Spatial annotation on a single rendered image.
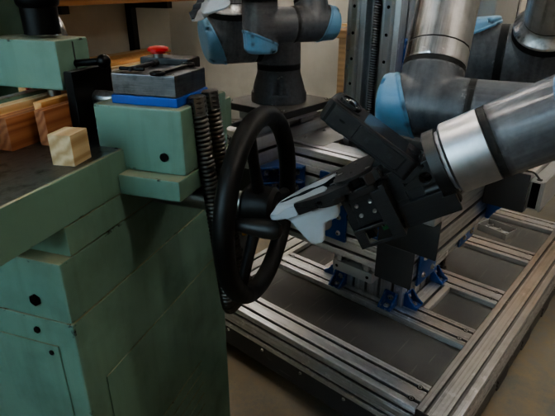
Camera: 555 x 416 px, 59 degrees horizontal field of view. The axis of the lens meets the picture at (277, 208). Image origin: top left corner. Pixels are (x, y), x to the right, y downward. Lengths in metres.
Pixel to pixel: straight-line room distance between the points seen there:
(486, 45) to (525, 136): 0.56
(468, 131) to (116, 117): 0.44
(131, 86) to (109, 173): 0.12
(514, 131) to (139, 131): 0.45
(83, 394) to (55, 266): 0.20
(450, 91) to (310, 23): 0.56
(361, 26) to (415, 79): 0.67
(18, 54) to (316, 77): 3.43
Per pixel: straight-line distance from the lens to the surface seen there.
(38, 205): 0.60
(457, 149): 0.49
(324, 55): 4.06
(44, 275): 0.67
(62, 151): 0.66
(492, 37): 1.04
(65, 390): 0.78
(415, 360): 1.39
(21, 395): 0.86
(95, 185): 0.67
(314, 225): 0.56
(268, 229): 0.58
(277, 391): 1.55
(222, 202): 0.58
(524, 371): 1.79
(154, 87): 0.67
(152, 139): 0.68
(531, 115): 0.49
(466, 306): 1.63
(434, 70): 0.61
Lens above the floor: 1.10
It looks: 25 degrees down
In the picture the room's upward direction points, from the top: straight up
